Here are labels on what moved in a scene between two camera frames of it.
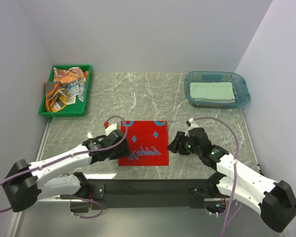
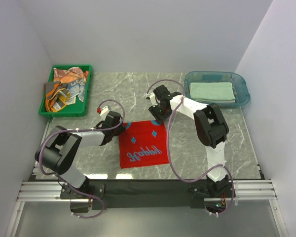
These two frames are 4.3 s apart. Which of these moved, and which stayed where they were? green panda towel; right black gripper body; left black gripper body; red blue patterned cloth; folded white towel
Moved: right black gripper body; left black gripper body
Stayed: green panda towel; red blue patterned cloth; folded white towel
